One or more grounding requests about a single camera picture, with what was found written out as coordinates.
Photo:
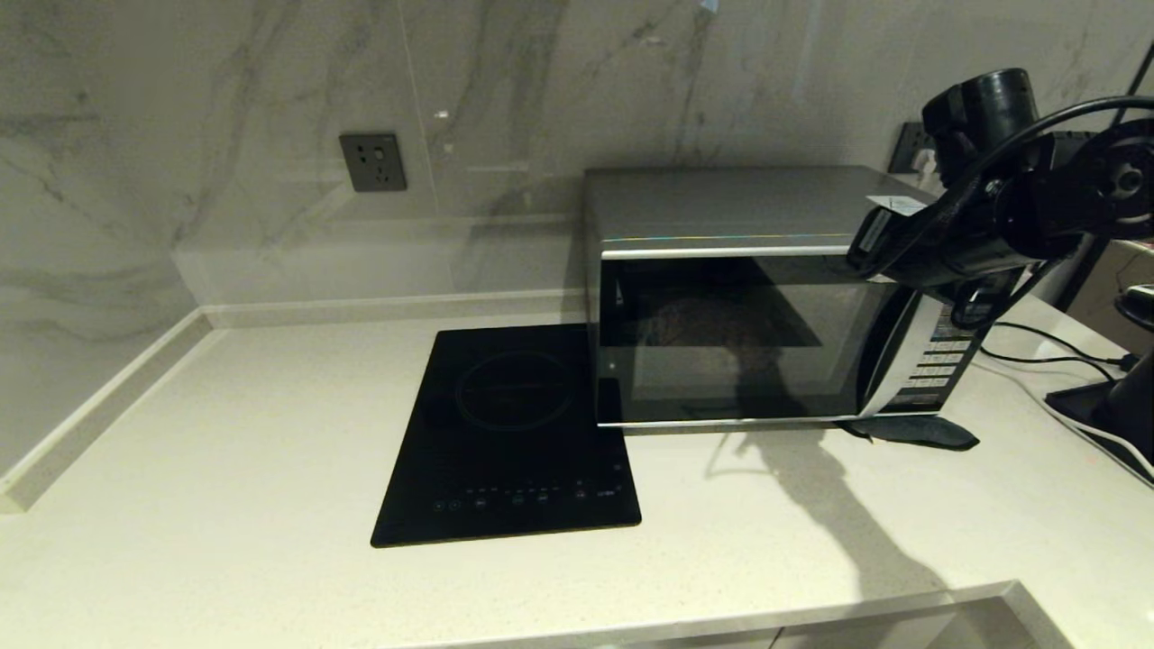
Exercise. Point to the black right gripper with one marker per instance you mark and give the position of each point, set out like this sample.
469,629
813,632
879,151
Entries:
947,248

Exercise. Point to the silver microwave oven body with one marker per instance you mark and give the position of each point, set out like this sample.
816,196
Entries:
721,203

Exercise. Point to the white sticker label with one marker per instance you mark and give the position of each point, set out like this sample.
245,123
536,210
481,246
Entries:
892,205

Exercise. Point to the white power plug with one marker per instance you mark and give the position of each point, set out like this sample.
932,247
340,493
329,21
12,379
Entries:
921,167

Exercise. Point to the dark cloth pad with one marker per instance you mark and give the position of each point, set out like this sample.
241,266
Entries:
929,433

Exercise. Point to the black round stool seat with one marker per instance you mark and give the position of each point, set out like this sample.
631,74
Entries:
1138,308

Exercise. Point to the black appliance base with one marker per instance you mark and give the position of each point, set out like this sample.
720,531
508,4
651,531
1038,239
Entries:
1122,406

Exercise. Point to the black induction cooktop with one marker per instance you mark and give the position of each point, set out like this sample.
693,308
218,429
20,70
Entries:
505,442

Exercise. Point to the grey double wall socket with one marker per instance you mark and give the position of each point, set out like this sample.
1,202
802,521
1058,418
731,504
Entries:
906,140

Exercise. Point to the grey single wall socket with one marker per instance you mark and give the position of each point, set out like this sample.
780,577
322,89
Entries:
372,163

